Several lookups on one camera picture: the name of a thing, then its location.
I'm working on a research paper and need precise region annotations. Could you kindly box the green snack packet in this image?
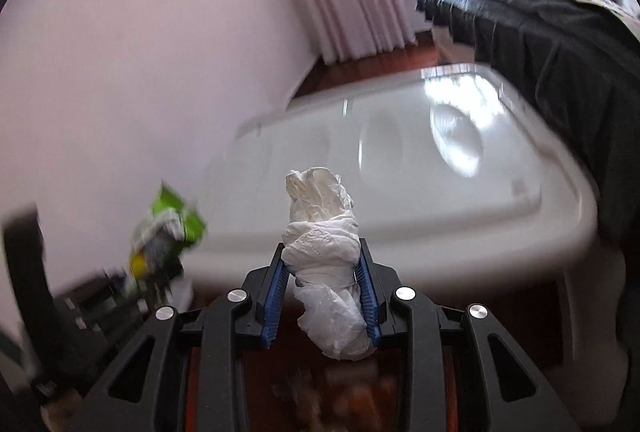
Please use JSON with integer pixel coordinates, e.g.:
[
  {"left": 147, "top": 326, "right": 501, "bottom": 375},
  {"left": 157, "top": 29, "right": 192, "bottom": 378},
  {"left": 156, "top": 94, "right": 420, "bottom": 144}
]
[{"left": 127, "top": 182, "right": 208, "bottom": 283}]

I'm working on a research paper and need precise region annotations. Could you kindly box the white tissue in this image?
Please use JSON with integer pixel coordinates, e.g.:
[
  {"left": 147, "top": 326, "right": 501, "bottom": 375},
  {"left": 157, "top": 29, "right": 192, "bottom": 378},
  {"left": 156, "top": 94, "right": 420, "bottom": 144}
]
[{"left": 282, "top": 167, "right": 378, "bottom": 360}]

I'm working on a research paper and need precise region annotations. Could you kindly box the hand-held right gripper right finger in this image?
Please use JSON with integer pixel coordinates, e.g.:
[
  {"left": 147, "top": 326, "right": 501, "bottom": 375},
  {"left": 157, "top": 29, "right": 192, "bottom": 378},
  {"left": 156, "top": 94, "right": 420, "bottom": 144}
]
[{"left": 352, "top": 237, "right": 583, "bottom": 432}]

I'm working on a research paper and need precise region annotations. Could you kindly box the white plastic folding table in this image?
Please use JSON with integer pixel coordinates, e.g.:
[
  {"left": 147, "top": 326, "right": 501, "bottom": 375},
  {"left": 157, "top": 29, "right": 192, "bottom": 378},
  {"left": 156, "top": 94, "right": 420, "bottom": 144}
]
[{"left": 185, "top": 64, "right": 631, "bottom": 373}]

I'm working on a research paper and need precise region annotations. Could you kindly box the white bed frame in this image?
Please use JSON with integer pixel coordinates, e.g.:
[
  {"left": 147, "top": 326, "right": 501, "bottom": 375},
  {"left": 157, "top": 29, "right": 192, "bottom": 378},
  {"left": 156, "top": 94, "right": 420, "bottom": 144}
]
[{"left": 432, "top": 24, "right": 476, "bottom": 63}]

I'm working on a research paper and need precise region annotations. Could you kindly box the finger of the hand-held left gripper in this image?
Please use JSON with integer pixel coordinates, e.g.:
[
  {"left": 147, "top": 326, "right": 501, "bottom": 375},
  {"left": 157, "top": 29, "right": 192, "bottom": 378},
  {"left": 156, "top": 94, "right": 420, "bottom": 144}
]
[{"left": 102, "top": 262, "right": 186, "bottom": 310}]

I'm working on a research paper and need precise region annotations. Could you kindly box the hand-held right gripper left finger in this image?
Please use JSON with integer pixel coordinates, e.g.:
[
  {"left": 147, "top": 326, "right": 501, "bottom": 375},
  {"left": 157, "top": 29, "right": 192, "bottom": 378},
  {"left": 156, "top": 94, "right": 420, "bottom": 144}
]
[{"left": 80, "top": 242, "right": 293, "bottom": 432}]

